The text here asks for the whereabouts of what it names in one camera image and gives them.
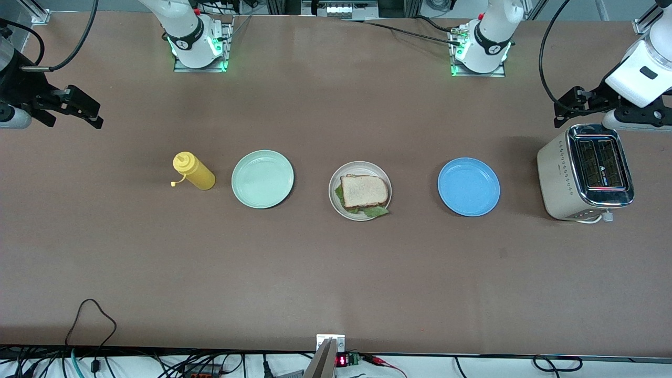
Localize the grey aluminium camera post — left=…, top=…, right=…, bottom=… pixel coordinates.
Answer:
left=303, top=339, right=337, bottom=378

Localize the aluminium frame profile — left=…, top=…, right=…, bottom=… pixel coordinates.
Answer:
left=18, top=0, right=51, bottom=25
left=633, top=0, right=672, bottom=35

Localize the thin black looped cable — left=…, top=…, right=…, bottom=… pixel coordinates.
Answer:
left=64, top=299, right=117, bottom=373

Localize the black cable on table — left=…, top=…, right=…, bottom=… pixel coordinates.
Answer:
left=341, top=16, right=463, bottom=47

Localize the pale green plate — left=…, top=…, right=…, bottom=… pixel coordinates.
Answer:
left=232, top=150, right=295, bottom=209

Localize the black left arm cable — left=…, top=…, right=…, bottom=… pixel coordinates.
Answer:
left=539, top=0, right=578, bottom=113

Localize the control box with lights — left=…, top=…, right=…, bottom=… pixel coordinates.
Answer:
left=301, top=0, right=380, bottom=19

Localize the yellow squeeze bottle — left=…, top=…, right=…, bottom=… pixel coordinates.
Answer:
left=171, top=151, right=216, bottom=191

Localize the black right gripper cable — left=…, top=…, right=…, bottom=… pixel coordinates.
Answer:
left=0, top=19, right=45, bottom=66

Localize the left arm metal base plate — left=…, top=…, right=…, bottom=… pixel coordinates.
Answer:
left=450, top=26, right=507, bottom=78

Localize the black coiled cable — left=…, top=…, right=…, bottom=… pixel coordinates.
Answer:
left=533, top=355, right=583, bottom=373

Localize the white metal bracket plate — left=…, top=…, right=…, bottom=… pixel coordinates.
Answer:
left=317, top=334, right=346, bottom=353

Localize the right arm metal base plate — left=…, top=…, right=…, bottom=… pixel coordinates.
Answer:
left=173, top=16, right=234, bottom=73

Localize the beige plate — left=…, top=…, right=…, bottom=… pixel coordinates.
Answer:
left=329, top=161, right=392, bottom=222

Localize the green lettuce leaf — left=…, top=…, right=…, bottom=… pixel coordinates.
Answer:
left=335, top=184, right=391, bottom=218

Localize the red clip lead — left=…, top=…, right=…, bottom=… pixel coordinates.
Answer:
left=361, top=354, right=408, bottom=378

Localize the cream and chrome toaster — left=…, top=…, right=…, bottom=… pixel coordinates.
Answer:
left=537, top=124, right=635, bottom=224

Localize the blue plate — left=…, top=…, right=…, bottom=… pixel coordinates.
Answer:
left=438, top=157, right=501, bottom=217

